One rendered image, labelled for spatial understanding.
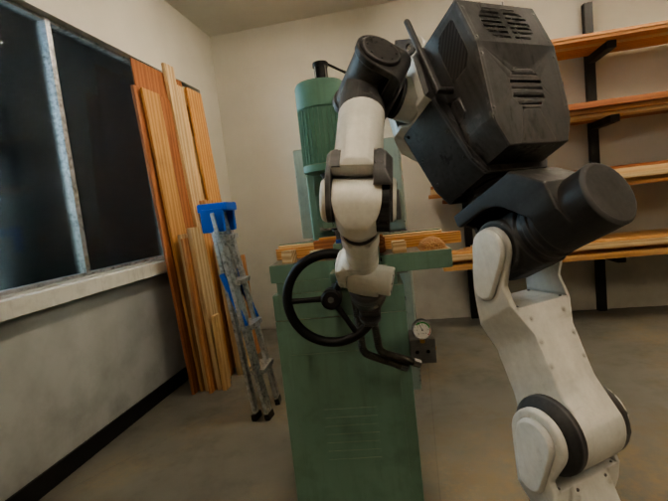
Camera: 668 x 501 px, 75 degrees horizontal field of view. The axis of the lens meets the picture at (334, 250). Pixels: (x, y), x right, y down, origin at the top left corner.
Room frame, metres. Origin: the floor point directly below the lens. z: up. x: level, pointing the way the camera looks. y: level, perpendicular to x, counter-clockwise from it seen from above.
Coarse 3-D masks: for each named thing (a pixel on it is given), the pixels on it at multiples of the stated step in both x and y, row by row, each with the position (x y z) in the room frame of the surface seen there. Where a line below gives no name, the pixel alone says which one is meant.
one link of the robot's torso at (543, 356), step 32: (480, 256) 0.84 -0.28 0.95; (480, 288) 0.84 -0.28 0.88; (544, 288) 0.90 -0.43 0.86; (480, 320) 0.86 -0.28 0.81; (512, 320) 0.80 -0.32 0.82; (544, 320) 0.80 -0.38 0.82; (512, 352) 0.83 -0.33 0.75; (544, 352) 0.77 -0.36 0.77; (576, 352) 0.79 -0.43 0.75; (512, 384) 0.84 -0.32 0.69; (544, 384) 0.77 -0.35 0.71; (576, 384) 0.76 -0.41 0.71; (576, 416) 0.72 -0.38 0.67; (608, 416) 0.73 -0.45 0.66; (576, 448) 0.70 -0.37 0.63; (608, 448) 0.72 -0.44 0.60
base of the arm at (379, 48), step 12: (372, 36) 0.87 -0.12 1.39; (360, 48) 0.84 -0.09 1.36; (372, 48) 0.85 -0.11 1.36; (384, 48) 0.86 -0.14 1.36; (396, 48) 0.88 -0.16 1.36; (360, 60) 0.84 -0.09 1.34; (372, 60) 0.83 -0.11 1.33; (384, 60) 0.84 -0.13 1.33; (396, 60) 0.85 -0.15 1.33; (408, 60) 0.89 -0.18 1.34; (384, 72) 0.83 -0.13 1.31; (396, 72) 0.84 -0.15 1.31; (396, 84) 0.84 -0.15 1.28; (384, 96) 0.87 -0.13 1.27; (396, 96) 0.88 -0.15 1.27; (336, 108) 0.94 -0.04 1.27
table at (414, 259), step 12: (384, 252) 1.47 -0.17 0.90; (408, 252) 1.41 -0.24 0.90; (420, 252) 1.40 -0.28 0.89; (432, 252) 1.40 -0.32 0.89; (444, 252) 1.39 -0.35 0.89; (276, 264) 1.47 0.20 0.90; (288, 264) 1.45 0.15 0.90; (312, 264) 1.44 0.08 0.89; (324, 264) 1.43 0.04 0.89; (384, 264) 1.40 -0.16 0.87; (396, 264) 1.41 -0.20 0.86; (408, 264) 1.41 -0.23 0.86; (420, 264) 1.40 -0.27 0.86; (432, 264) 1.40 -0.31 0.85; (444, 264) 1.39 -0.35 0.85; (276, 276) 1.45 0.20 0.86; (300, 276) 1.44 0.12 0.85; (312, 276) 1.44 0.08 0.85; (324, 276) 1.43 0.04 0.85
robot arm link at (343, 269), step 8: (344, 256) 0.90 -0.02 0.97; (336, 264) 0.91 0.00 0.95; (344, 264) 0.89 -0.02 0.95; (376, 264) 0.88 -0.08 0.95; (336, 272) 0.92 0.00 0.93; (344, 272) 0.90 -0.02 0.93; (352, 272) 0.89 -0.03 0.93; (360, 272) 0.88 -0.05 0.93; (368, 272) 0.88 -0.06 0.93; (344, 280) 0.93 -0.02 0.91
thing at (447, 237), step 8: (448, 232) 1.55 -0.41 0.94; (456, 232) 1.54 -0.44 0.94; (392, 240) 1.56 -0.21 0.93; (400, 240) 1.56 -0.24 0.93; (408, 240) 1.56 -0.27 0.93; (416, 240) 1.56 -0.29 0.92; (448, 240) 1.54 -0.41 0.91; (456, 240) 1.54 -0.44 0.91; (288, 248) 1.62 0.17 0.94; (296, 248) 1.60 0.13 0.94; (304, 248) 1.60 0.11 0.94; (312, 248) 1.59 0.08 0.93; (280, 256) 1.60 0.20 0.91
